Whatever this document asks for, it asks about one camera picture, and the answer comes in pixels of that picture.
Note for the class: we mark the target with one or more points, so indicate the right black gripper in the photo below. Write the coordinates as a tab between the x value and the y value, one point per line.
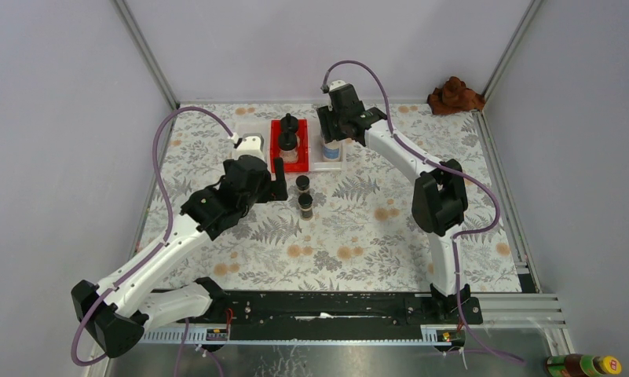
326	116

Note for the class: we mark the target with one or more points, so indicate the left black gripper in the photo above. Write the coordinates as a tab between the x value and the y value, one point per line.
275	191

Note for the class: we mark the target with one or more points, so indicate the blue-label shaker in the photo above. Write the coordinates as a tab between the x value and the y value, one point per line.
331	150

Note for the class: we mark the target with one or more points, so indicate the black-cap jar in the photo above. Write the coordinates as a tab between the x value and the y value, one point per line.
289	124
287	143

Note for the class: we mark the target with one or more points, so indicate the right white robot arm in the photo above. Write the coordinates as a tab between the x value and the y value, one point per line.
439	196

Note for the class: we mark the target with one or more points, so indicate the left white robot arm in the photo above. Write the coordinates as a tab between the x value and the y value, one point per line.
119	309

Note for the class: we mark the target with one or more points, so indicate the small dark spice bottle rear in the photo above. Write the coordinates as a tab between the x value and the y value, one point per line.
302	183

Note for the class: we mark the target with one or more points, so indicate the small dark spice bottle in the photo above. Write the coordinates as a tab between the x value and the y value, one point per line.
302	183
305	205

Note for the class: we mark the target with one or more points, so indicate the small dark spice bottle front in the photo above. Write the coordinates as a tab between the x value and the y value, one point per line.
305	205

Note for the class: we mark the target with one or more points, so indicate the red plastic bin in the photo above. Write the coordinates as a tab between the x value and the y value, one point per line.
301	165

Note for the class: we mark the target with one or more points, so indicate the right clear plastic bin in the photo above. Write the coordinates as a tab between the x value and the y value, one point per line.
316	163

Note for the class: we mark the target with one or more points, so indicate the clear plastic bin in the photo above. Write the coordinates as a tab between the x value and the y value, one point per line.
258	127
316	163

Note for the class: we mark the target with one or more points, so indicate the left clear plastic bin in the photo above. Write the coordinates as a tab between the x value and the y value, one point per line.
258	127

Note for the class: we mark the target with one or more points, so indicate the floral table mat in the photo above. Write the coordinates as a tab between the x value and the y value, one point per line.
362	236

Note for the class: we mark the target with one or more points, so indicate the brown crumpled cloth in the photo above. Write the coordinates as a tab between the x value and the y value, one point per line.
455	97

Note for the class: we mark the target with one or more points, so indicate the green yellow-cap bottle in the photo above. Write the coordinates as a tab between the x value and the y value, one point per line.
583	365

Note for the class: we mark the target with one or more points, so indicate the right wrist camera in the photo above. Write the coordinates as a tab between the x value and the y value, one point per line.
334	85

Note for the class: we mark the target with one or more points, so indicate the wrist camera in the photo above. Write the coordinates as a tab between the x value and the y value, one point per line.
250	145
334	85

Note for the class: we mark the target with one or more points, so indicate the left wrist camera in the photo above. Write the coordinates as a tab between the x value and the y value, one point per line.
250	145

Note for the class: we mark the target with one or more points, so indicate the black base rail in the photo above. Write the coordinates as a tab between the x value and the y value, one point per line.
335	316

